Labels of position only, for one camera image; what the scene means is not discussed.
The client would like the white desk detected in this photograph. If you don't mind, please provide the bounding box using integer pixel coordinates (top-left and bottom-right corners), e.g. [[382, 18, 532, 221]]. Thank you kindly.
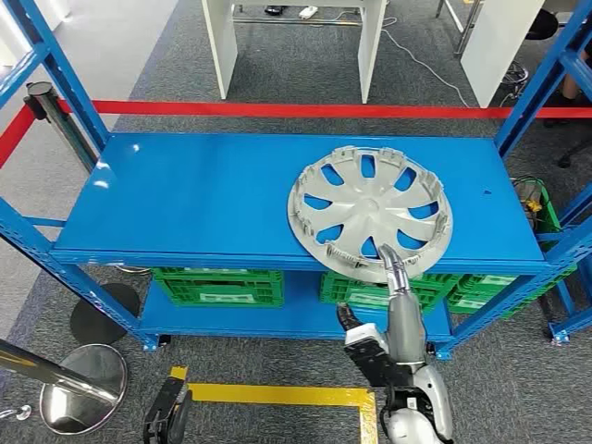
[[201, 0, 387, 105]]

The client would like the small chrome fitting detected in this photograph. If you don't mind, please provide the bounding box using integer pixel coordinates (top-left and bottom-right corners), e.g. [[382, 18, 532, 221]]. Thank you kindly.
[[0, 402, 32, 423]]

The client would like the green plastic crate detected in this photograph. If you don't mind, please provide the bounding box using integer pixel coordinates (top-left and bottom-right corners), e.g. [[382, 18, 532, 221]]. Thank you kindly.
[[152, 268, 285, 309], [446, 263, 578, 320], [319, 271, 452, 315]]

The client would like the black round stool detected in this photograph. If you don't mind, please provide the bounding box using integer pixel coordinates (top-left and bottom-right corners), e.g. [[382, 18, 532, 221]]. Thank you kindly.
[[501, 8, 560, 88]]

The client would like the chrome stanchion with round base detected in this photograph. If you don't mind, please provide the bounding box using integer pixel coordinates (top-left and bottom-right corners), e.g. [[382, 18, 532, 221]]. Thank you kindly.
[[0, 338, 129, 438]]

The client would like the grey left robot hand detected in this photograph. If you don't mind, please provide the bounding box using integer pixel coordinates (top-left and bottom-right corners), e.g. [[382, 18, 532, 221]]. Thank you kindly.
[[167, 388, 193, 444]]

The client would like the green basket with cables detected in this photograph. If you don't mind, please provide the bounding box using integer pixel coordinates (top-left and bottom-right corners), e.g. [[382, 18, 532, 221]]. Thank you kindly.
[[510, 176, 564, 252]]

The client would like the steel table frame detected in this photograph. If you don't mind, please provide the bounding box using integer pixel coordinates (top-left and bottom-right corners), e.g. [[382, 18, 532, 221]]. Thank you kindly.
[[434, 0, 485, 57]]

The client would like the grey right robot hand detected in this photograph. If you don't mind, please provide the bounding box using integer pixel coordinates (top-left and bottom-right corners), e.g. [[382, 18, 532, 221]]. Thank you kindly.
[[378, 243, 428, 370]]

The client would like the white floor cable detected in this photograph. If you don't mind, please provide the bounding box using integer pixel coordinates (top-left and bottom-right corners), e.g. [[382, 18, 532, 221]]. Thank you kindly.
[[319, 8, 470, 108]]

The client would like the dark stanchion post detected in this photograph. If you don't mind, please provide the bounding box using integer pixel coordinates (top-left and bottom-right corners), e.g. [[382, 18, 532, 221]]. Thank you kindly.
[[23, 80, 100, 175]]

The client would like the white desk panel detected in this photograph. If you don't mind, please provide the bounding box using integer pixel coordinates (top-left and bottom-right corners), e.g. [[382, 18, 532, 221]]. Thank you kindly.
[[460, 0, 547, 109]]

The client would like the blue metal shelf rack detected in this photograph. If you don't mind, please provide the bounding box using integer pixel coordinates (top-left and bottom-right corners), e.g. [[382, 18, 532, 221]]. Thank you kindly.
[[0, 0, 592, 362]]

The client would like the black round stanchion base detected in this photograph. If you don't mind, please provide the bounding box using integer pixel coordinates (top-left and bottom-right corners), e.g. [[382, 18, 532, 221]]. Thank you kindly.
[[69, 281, 141, 346]]

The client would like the person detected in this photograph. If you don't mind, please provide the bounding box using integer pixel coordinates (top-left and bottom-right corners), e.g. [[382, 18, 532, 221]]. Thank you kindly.
[[543, 52, 592, 128]]

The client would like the silver plastic wheel cover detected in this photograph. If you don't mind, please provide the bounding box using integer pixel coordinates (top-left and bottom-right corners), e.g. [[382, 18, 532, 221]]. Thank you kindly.
[[286, 145, 455, 284]]

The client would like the black chair base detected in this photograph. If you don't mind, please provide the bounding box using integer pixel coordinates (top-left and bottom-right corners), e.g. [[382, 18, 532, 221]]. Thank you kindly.
[[557, 135, 592, 169]]

